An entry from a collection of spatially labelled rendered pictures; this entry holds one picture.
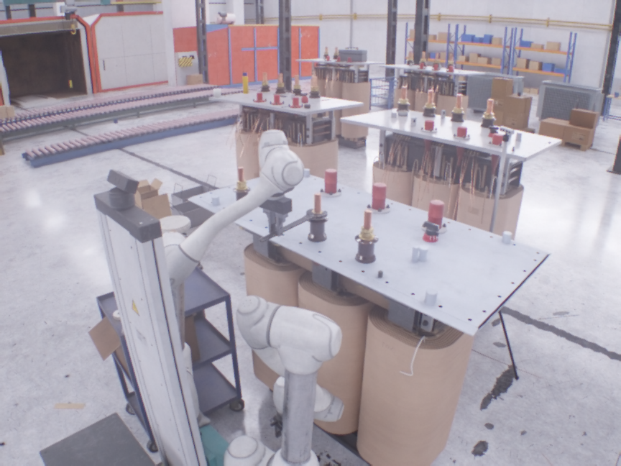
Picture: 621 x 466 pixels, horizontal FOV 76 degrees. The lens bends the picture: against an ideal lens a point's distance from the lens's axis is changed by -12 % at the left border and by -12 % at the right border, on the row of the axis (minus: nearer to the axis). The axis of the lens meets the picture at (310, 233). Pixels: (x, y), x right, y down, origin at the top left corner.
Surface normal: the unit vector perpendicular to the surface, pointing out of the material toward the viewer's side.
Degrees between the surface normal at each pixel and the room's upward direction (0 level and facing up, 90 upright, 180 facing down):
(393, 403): 90
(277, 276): 90
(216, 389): 0
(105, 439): 0
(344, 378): 90
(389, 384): 90
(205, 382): 0
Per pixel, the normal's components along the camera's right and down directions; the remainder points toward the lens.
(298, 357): -0.25, 0.35
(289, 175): 0.44, 0.28
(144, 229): 0.70, 0.30
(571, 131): -0.68, 0.31
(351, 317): 0.14, 0.42
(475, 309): 0.00, -0.91
